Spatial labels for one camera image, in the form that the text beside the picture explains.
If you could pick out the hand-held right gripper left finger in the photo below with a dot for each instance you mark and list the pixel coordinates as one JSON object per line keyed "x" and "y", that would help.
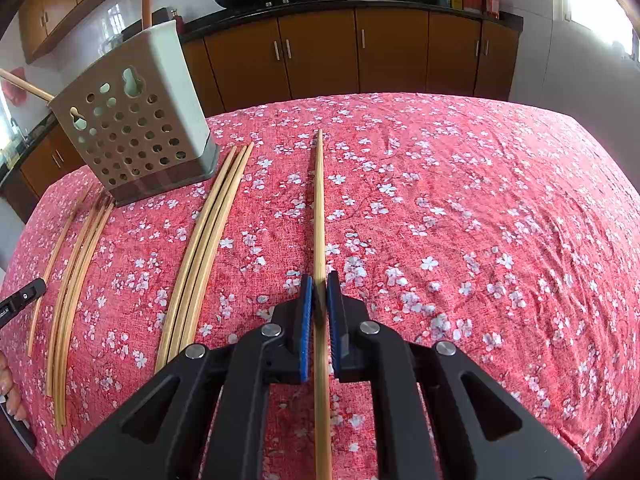
{"x": 306, "y": 330}

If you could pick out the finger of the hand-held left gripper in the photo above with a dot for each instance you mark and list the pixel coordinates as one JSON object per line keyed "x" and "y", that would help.
{"x": 22, "y": 299}

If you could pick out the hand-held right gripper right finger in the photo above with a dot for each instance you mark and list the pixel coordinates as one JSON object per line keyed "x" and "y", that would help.
{"x": 334, "y": 330}

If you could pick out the grey perforated utensil holder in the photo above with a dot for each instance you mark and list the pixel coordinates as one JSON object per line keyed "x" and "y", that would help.
{"x": 135, "y": 135}

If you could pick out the person's left hand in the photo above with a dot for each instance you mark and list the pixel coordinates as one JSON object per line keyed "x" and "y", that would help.
{"x": 7, "y": 385}

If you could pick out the red floral tablecloth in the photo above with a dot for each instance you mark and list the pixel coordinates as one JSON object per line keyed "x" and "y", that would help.
{"x": 450, "y": 210}

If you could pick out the red plastic bag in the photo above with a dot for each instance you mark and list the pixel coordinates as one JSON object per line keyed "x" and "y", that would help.
{"x": 17, "y": 87}

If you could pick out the brown lower kitchen cabinets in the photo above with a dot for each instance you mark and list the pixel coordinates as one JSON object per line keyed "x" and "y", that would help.
{"x": 390, "y": 55}

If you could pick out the black kitchen countertop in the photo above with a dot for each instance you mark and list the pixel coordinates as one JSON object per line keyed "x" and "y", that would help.
{"x": 390, "y": 0}

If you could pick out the bright window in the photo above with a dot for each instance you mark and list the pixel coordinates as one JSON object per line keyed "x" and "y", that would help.
{"x": 605, "y": 5}

